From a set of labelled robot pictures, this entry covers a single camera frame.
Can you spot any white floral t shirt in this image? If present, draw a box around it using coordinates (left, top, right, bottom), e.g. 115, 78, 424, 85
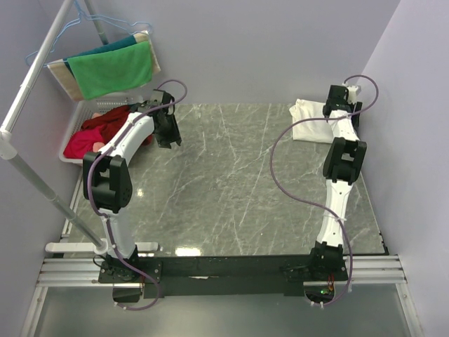
289, 99, 333, 144

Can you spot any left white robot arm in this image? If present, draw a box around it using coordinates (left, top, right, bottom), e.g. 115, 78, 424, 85
83, 89, 182, 282

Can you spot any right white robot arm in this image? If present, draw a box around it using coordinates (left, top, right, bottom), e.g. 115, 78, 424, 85
308, 84, 367, 280

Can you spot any dark red t shirt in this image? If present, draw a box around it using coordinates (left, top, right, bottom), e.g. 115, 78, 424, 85
81, 105, 131, 146

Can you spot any white plastic laundry basket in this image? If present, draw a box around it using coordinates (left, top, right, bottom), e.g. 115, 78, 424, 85
59, 92, 143, 165

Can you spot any green towel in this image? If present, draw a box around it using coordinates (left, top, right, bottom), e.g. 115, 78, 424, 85
67, 41, 153, 100

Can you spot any pink t shirt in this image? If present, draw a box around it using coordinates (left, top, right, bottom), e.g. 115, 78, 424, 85
63, 126, 105, 159

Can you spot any teal towel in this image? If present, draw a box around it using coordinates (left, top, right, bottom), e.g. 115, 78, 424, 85
64, 35, 137, 78

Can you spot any beige towel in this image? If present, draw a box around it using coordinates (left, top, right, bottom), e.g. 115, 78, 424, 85
48, 31, 161, 101

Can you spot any black base beam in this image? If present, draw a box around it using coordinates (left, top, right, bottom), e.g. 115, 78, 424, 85
98, 254, 352, 298

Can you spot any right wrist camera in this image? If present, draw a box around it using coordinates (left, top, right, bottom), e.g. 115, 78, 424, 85
344, 84, 362, 104

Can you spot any blue wire hanger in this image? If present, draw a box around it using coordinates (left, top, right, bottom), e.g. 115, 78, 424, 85
25, 6, 154, 67

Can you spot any white clothes rack frame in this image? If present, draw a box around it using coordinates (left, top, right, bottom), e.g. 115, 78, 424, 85
0, 0, 162, 257

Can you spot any aluminium rail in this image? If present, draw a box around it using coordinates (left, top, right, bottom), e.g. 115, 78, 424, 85
36, 256, 408, 287

